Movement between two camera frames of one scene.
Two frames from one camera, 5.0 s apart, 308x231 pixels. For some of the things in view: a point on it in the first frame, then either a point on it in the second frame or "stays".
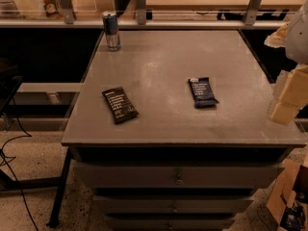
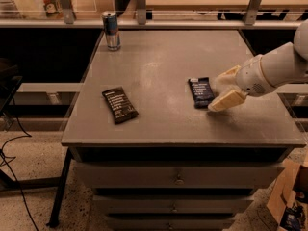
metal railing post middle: x=141 y=4 stays
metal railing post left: x=66 y=4 stays
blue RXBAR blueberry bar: x=201 y=92 stays
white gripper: x=298 y=38 to x=251 y=76
